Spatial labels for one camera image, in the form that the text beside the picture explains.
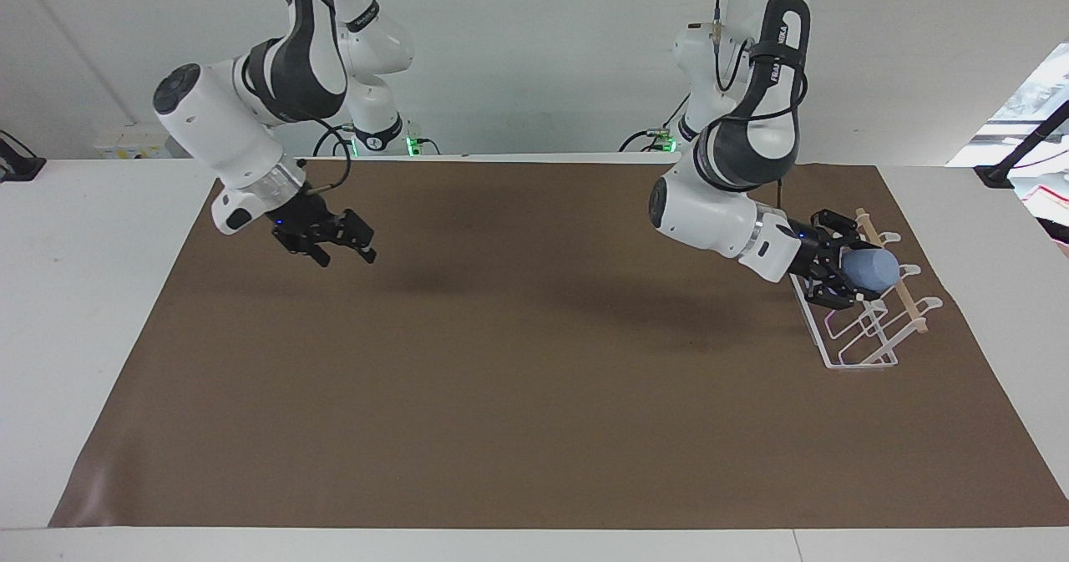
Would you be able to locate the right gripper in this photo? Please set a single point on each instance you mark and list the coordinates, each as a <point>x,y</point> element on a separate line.
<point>302,220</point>

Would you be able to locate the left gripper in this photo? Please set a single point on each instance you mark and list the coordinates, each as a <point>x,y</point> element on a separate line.
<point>808,253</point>

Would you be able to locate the blue cup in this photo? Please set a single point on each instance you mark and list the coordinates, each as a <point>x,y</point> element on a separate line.
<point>873,268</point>

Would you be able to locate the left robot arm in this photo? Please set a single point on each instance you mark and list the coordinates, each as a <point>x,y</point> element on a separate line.
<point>710,220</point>

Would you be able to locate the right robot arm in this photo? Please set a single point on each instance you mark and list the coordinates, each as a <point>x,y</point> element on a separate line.
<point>217,119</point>

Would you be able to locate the black stand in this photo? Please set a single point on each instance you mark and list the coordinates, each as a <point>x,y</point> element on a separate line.
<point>1023,149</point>
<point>18,165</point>

